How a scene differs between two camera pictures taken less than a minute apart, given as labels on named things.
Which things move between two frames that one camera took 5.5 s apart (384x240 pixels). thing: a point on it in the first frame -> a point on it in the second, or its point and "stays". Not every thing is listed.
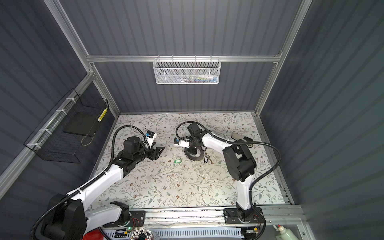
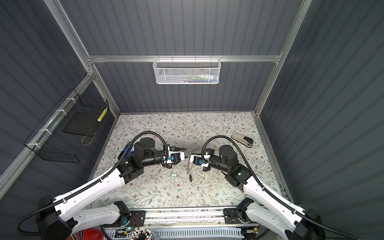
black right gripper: (192, 151) -> (210, 151)
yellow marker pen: (103, 112) stays
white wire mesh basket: (185, 71) stays
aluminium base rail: (285, 217) stays
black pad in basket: (83, 123) stays
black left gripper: (154, 153) -> (172, 147)
